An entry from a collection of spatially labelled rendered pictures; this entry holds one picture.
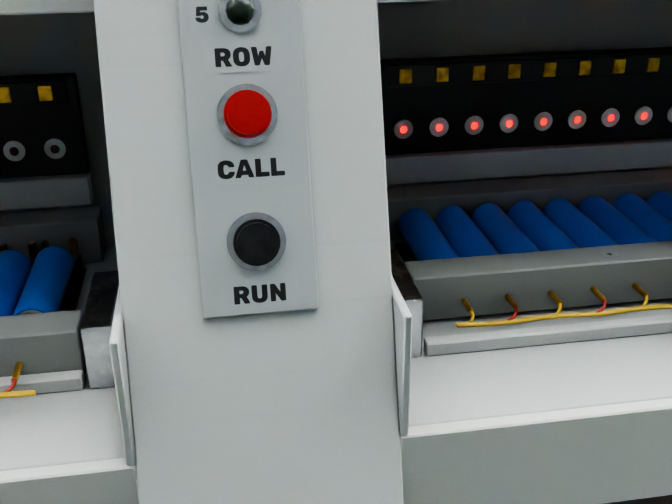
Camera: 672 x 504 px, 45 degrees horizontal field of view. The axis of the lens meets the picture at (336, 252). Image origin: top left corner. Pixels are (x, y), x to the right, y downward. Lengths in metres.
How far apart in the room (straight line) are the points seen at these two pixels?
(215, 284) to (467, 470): 0.12
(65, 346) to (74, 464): 0.05
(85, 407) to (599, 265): 0.23
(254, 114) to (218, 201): 0.03
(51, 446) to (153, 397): 0.05
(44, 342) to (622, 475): 0.23
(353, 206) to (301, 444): 0.09
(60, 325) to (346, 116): 0.14
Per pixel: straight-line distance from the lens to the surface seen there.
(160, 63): 0.28
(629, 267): 0.40
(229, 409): 0.29
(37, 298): 0.37
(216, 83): 0.28
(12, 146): 0.46
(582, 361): 0.36
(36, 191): 0.46
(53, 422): 0.33
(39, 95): 0.45
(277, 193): 0.28
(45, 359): 0.34
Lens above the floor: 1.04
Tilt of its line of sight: 6 degrees down
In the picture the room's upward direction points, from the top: 3 degrees counter-clockwise
